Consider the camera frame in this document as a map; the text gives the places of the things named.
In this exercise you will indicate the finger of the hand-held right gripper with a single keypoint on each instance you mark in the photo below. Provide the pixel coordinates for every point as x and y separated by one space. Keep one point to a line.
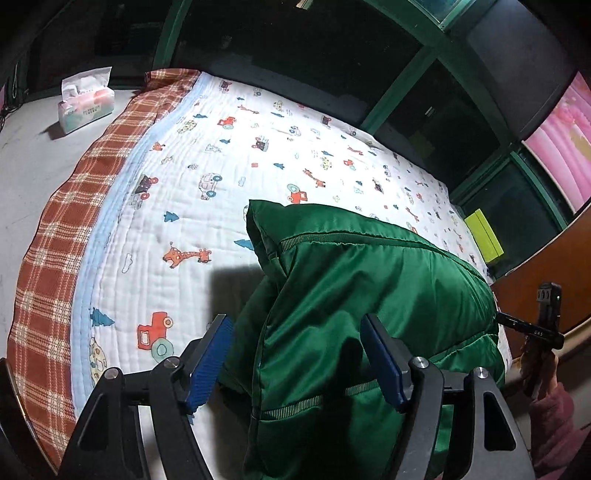
512 321

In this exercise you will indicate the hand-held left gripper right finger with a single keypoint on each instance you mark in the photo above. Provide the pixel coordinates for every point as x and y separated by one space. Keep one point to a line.
383 364

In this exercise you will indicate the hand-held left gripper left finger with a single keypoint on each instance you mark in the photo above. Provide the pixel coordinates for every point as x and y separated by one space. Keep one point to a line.
207 364

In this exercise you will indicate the green padded jacket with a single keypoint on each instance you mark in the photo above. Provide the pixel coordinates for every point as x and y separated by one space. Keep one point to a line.
351 286

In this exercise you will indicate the person's right hand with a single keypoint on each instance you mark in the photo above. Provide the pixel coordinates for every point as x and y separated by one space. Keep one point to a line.
551 374

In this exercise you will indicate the brown wooden board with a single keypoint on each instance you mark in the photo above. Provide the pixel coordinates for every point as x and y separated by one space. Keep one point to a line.
531 272

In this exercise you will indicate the lime green box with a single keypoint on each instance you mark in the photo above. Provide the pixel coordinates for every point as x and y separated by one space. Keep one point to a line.
485 235

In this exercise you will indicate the pink curtain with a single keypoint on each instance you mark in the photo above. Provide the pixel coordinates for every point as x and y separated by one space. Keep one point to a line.
563 147

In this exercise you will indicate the orange plaid blanket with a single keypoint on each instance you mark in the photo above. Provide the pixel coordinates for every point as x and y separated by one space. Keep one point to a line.
60 221

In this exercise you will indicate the white cartoon printed blanket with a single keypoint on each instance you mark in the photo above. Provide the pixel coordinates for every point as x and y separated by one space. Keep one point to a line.
231 152

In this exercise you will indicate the tissue pack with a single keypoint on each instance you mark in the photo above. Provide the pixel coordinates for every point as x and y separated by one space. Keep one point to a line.
85 104

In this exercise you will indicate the green window frame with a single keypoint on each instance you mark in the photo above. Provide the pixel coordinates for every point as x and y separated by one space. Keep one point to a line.
418 64

